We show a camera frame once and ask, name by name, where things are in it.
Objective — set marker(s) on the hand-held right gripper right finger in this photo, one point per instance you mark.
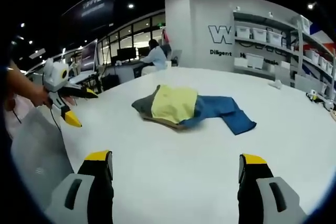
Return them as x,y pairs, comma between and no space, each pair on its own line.
253,182

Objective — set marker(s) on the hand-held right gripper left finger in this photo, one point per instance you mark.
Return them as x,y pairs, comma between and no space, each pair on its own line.
94,182

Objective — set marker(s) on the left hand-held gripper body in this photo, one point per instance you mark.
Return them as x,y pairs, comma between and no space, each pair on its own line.
53,77

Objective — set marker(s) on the dark grey garment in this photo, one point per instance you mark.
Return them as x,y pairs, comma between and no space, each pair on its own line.
144,104

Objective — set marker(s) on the blue garment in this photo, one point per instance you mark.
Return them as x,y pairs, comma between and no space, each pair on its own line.
225,113

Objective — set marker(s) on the brown garment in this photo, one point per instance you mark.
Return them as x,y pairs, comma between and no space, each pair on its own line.
168,125

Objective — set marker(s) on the yellow garment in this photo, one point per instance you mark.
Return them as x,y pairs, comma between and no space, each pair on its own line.
173,104

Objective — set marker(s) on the person's left hand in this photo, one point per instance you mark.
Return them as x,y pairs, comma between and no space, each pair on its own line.
39,96

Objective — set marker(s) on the large standing display screen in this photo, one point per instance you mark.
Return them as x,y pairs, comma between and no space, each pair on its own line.
88,56

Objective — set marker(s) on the person's pink clothing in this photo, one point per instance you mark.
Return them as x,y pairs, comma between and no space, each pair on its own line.
15,116

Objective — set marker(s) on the office desk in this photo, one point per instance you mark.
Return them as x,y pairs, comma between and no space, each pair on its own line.
128,68

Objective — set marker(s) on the black computer monitor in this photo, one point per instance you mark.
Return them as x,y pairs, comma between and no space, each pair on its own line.
126,53
144,51

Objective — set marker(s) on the dark hanging banner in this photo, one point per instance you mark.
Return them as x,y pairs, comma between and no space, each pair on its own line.
92,6

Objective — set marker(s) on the white cup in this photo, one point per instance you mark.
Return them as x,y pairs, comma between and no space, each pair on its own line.
168,64

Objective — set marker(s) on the small white cloth object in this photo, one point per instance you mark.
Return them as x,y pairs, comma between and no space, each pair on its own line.
275,84

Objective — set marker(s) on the round ceiling light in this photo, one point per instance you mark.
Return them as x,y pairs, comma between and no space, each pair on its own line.
130,5
310,6

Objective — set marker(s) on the spare white gripper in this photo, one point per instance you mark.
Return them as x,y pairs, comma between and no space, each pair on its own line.
312,95

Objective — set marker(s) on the grey metal shelf unit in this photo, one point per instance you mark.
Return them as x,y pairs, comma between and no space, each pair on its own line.
294,51

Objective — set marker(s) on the row of white storage bins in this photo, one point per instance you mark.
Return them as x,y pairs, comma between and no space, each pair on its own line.
258,35

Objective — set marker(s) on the red white blue flag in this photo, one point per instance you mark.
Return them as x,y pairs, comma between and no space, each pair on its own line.
324,33

